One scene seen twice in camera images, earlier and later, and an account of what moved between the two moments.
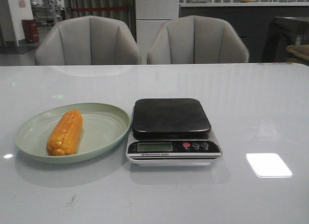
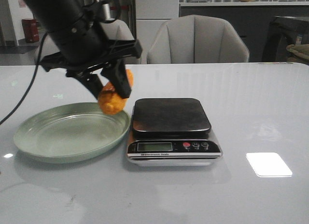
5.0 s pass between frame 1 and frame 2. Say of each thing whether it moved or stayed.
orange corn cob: moved
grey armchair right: stayed
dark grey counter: stayed
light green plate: stayed
